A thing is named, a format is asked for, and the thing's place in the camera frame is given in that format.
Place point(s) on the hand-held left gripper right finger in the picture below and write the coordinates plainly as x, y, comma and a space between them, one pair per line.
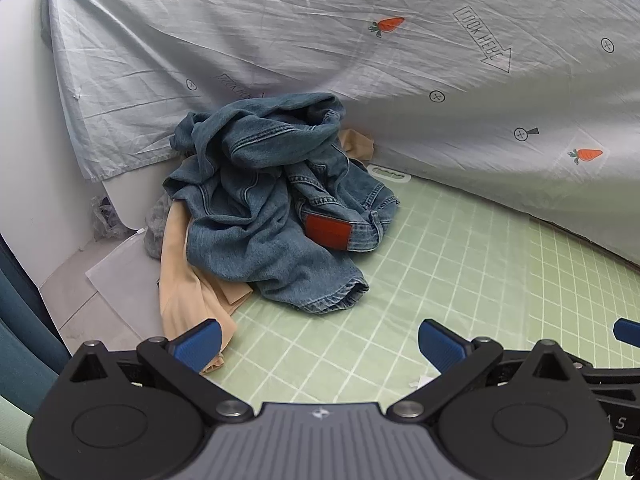
442, 347

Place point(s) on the crumpled clear plastic bag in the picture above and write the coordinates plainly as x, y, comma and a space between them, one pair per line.
107, 220

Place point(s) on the beige garment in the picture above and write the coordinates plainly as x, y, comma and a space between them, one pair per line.
185, 285

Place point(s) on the green grid mat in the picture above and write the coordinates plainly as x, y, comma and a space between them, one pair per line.
425, 270

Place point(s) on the light blue printed bedsheet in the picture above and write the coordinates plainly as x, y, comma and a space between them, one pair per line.
310, 35

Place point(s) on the pale green cloth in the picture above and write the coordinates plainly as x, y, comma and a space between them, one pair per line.
15, 435

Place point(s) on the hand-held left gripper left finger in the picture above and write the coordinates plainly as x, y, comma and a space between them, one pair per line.
197, 345

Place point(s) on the blue plaid shirt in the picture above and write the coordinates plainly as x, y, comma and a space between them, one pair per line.
156, 225

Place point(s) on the blue denim jeans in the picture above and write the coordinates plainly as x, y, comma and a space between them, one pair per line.
260, 220

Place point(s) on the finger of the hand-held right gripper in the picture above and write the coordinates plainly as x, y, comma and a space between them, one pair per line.
627, 331
612, 375

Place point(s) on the white panel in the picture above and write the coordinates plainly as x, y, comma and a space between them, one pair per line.
135, 195

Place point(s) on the clear plastic sheet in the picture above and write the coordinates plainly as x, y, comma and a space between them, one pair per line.
125, 280

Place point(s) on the teal fabric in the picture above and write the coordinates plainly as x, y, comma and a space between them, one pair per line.
22, 320

